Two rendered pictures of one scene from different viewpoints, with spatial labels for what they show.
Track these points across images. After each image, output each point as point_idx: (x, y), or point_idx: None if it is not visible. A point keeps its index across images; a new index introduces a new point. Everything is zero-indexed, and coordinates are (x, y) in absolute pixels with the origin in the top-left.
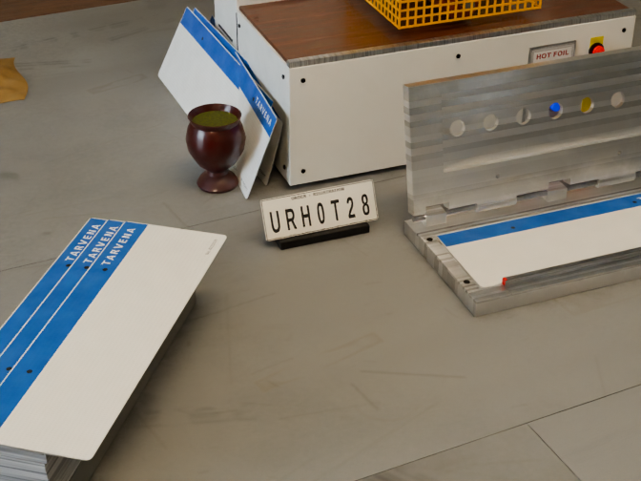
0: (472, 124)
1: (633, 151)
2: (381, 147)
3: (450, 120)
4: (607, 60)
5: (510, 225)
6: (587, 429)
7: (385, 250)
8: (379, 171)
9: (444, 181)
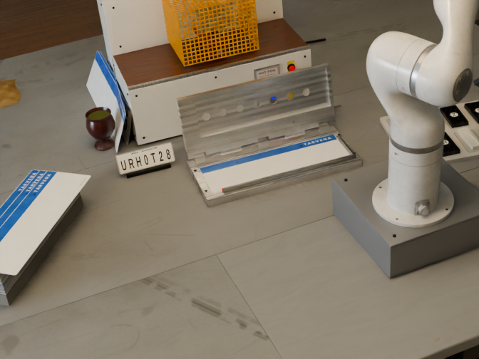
0: (214, 114)
1: (301, 120)
2: None
3: (202, 113)
4: (279, 78)
5: (236, 161)
6: (241, 256)
7: (176, 176)
8: None
9: (202, 142)
